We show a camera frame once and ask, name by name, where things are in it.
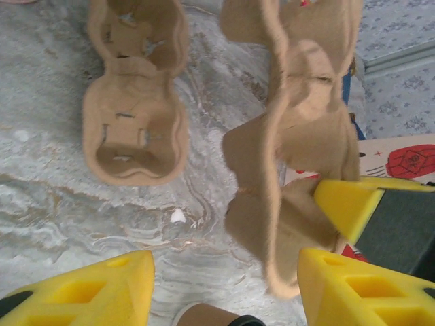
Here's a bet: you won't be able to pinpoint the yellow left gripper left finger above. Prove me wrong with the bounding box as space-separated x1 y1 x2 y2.
0 250 156 326

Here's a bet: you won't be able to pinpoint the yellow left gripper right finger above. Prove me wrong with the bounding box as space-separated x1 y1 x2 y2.
298 247 435 326

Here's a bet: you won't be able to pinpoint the brown paper coffee cup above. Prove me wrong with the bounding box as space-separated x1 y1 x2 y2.
173 303 245 326

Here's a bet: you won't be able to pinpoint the brown pulp cup carrier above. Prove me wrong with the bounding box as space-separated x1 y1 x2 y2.
81 0 190 186
219 0 361 300

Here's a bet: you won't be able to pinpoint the white paper bag red prints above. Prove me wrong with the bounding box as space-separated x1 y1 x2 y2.
281 135 435 264

